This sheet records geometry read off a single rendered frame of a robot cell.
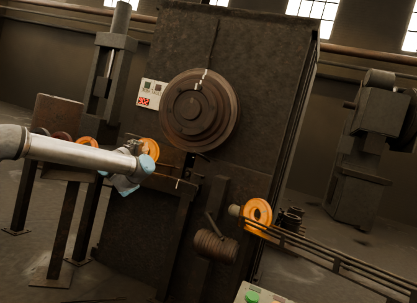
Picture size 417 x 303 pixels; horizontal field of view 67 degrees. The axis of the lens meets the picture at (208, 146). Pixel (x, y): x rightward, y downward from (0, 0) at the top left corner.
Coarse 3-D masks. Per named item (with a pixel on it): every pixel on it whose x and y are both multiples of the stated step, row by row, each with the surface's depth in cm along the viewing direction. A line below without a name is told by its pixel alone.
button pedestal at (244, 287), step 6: (246, 282) 98; (240, 288) 96; (246, 288) 96; (240, 294) 94; (258, 294) 95; (264, 294) 95; (270, 294) 95; (276, 294) 95; (240, 300) 92; (264, 300) 93; (270, 300) 93; (288, 300) 94
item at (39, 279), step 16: (48, 176) 163; (64, 176) 168; (80, 176) 174; (96, 176) 168; (64, 208) 171; (64, 224) 172; (64, 240) 173; (48, 272) 173; (64, 272) 184; (64, 288) 170
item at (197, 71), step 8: (184, 72) 177; (192, 72) 175; (200, 72) 174; (208, 72) 172; (176, 80) 178; (224, 80) 169; (168, 88) 180; (232, 88) 168; (232, 96) 168; (160, 104) 182; (232, 104) 168; (160, 112) 182; (232, 112) 168; (160, 120) 182; (232, 120) 168; (232, 128) 168; (168, 136) 180; (224, 136) 169; (176, 144) 178; (208, 144) 172; (216, 144) 171; (192, 152) 175; (200, 152) 173
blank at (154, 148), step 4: (144, 140) 174; (148, 140) 173; (152, 140) 172; (144, 144) 173; (148, 144) 173; (152, 144) 172; (156, 144) 173; (152, 148) 172; (156, 148) 171; (152, 152) 172; (156, 152) 171; (152, 156) 172; (156, 156) 172; (156, 160) 174
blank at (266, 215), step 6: (258, 198) 149; (246, 204) 153; (252, 204) 150; (258, 204) 147; (264, 204) 145; (246, 210) 152; (252, 210) 151; (264, 210) 144; (270, 210) 144; (246, 216) 152; (252, 216) 151; (264, 216) 144; (270, 216) 143; (252, 222) 148; (264, 222) 143; (270, 222) 144; (252, 228) 148; (264, 228) 144
